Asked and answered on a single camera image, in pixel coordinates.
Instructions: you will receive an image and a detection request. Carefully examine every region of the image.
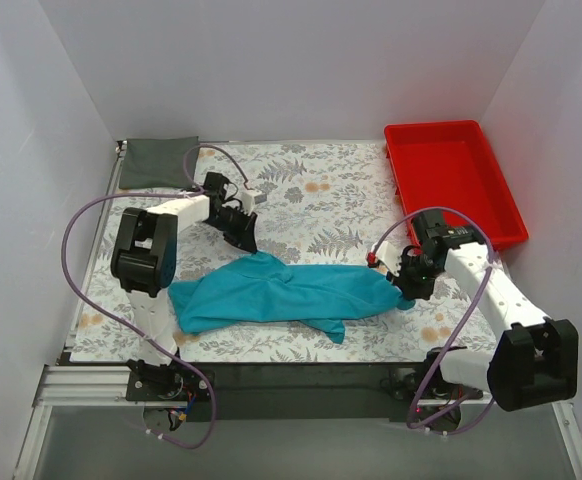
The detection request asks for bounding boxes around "teal t shirt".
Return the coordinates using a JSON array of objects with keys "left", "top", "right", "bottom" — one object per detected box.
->
[{"left": 168, "top": 252, "right": 415, "bottom": 344}]

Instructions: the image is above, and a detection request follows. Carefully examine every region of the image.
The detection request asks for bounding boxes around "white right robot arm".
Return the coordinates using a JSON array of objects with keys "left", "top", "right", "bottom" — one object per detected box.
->
[{"left": 388, "top": 208, "right": 579, "bottom": 412}]

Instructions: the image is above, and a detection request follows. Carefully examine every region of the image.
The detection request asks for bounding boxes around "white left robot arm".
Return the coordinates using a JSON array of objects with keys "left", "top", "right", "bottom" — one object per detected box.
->
[{"left": 111, "top": 172, "right": 267, "bottom": 400}]

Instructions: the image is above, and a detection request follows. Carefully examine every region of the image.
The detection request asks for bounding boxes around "floral patterned table mat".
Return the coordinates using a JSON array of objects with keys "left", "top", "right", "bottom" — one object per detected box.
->
[{"left": 70, "top": 143, "right": 496, "bottom": 363}]

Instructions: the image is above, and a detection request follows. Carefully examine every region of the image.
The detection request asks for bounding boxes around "folded dark grey t shirt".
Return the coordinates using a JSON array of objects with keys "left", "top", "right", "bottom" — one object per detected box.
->
[{"left": 118, "top": 137, "right": 199, "bottom": 190}]

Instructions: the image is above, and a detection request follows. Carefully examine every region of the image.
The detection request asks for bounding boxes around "red plastic bin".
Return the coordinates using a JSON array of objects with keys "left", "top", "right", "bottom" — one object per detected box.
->
[{"left": 384, "top": 120, "right": 529, "bottom": 251}]

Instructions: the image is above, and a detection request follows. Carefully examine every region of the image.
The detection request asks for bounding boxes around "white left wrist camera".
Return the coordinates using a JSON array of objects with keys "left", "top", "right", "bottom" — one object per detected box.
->
[{"left": 240, "top": 188, "right": 267, "bottom": 215}]

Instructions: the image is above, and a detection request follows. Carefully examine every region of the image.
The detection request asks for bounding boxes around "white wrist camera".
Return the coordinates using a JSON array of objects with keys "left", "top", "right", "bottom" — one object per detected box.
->
[
  {"left": 240, "top": 188, "right": 267, "bottom": 215},
  {"left": 366, "top": 240, "right": 401, "bottom": 275}
]

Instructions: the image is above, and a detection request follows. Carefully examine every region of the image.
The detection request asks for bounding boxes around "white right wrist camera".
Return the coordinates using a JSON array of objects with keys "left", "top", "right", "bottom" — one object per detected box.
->
[{"left": 366, "top": 240, "right": 401, "bottom": 275}]

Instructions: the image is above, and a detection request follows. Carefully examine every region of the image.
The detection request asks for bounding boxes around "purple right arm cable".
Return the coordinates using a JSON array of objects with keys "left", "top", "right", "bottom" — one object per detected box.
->
[{"left": 368, "top": 206, "right": 500, "bottom": 437}]

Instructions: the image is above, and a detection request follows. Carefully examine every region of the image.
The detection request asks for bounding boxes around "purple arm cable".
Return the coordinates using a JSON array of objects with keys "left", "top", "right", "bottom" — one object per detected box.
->
[
  {"left": 368, "top": 206, "right": 500, "bottom": 437},
  {"left": 60, "top": 143, "right": 252, "bottom": 450}
]

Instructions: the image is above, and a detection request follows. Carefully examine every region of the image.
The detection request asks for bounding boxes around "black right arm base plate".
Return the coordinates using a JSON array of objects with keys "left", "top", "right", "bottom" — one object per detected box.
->
[{"left": 379, "top": 368, "right": 484, "bottom": 405}]

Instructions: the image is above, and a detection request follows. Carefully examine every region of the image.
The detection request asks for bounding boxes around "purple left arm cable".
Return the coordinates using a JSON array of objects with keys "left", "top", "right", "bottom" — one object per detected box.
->
[{"left": 60, "top": 143, "right": 252, "bottom": 450}]

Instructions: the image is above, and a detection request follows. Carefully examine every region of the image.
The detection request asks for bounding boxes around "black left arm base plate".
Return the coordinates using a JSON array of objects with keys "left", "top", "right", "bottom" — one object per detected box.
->
[{"left": 125, "top": 361, "right": 215, "bottom": 402}]

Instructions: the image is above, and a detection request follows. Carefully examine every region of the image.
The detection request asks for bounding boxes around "aluminium front frame rail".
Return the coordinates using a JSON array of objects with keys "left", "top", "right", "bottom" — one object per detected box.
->
[{"left": 14, "top": 364, "right": 582, "bottom": 479}]

